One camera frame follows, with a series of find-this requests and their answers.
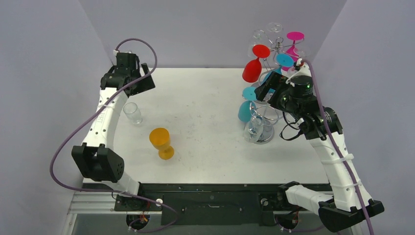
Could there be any blue wine glass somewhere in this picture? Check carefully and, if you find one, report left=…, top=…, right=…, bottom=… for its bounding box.
left=259, top=53, right=294, bottom=85
left=238, top=87, right=256, bottom=123

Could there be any clear wine glass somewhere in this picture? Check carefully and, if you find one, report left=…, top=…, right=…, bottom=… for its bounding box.
left=123, top=102, right=143, bottom=125
left=243, top=115, right=264, bottom=143

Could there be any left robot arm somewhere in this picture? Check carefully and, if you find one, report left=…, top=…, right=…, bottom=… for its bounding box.
left=71, top=52, right=155, bottom=211

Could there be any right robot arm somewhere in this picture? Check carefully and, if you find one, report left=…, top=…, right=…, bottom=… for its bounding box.
left=255, top=72, right=385, bottom=232

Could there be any chrome wine glass rack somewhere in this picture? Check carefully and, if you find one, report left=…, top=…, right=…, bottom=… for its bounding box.
left=249, top=29, right=294, bottom=144

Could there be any red wine glass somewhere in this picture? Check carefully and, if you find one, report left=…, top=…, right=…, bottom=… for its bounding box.
left=242, top=44, right=271, bottom=83

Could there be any pink wine glass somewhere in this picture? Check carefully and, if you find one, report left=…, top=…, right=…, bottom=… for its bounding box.
left=281, top=31, right=304, bottom=71

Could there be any clear glass on rack right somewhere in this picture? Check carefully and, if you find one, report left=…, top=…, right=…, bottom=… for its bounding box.
left=294, top=47, right=311, bottom=59

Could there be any clear glass on rack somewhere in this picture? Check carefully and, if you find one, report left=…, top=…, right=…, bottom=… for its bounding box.
left=294, top=47, right=311, bottom=59
left=266, top=22, right=283, bottom=33

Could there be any clear glass on rack top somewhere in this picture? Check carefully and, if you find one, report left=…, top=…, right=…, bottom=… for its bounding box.
left=266, top=22, right=283, bottom=33

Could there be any orange wine glass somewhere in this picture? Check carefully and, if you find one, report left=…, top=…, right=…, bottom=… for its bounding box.
left=149, top=128, right=175, bottom=160

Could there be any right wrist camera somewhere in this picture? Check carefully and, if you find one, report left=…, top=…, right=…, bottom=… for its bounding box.
left=292, top=58, right=304, bottom=72

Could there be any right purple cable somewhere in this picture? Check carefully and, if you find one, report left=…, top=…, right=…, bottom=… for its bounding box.
left=300, top=59, right=377, bottom=235

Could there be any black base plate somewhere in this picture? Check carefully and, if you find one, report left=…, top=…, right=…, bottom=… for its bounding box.
left=111, top=184, right=302, bottom=230

